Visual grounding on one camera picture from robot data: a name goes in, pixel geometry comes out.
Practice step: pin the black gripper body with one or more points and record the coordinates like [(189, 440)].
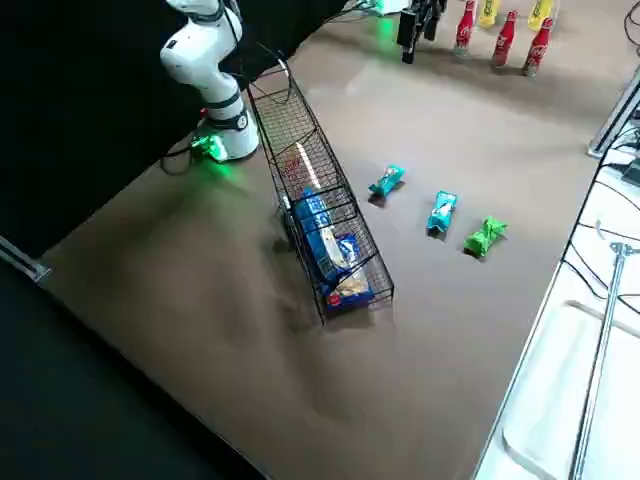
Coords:
[(440, 7)]

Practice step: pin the aluminium frame profile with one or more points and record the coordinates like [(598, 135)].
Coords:
[(25, 262)]

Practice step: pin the aluminium camera post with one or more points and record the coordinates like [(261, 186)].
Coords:
[(615, 112)]

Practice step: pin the clear acrylic shelf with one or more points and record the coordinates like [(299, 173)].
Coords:
[(522, 7)]

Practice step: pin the metal stand rod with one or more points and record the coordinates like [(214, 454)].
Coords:
[(607, 320)]

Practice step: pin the teal chips bag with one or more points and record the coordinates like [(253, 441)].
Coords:
[(442, 212), (387, 181)]

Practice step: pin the small blue cookie packet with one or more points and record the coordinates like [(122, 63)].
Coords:
[(312, 207)]

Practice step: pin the blue cracker packet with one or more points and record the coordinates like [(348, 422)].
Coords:
[(350, 294)]

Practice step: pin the green chips bag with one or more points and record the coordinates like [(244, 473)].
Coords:
[(485, 236)]

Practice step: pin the red cola bottle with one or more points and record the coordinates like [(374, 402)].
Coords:
[(537, 50), (504, 42), (464, 27)]

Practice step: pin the yellow drink bottle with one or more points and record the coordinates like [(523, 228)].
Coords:
[(487, 12), (541, 12)]

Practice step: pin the white plastic tray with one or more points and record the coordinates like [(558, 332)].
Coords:
[(550, 400)]

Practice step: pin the black device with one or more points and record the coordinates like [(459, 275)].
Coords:
[(632, 172)]

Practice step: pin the blue white snack packet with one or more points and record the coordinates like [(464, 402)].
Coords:
[(322, 255)]

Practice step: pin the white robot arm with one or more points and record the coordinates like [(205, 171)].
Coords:
[(395, 4), (200, 55)]

